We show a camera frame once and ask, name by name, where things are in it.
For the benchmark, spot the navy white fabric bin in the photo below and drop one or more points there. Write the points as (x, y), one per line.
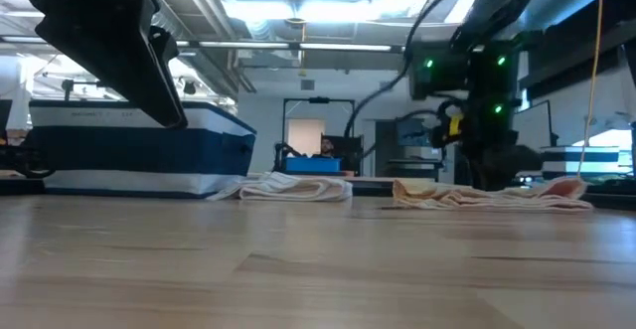
(99, 155)

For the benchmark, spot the person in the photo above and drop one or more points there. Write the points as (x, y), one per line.
(326, 146)

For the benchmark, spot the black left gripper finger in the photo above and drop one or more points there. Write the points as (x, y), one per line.
(129, 70)
(165, 46)

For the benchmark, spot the small background robot arm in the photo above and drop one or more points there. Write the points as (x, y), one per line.
(283, 151)

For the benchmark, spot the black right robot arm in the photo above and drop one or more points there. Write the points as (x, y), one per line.
(477, 60)

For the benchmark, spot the black metal workstation frame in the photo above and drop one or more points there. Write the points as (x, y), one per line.
(318, 100)
(69, 85)

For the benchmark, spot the blue plastic crate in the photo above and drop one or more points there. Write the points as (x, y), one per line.
(313, 165)

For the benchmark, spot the yellow checked towel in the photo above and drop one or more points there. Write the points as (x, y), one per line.
(497, 200)

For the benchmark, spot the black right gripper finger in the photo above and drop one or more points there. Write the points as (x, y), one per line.
(484, 175)
(522, 162)

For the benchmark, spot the long ceiling light strip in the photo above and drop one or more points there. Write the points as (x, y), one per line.
(343, 47)

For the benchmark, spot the white pink-striped towel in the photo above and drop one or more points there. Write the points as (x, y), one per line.
(293, 187)

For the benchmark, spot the grey monitor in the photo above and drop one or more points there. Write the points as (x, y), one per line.
(534, 125)

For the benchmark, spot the striped background fabric bin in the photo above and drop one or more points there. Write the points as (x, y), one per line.
(581, 162)

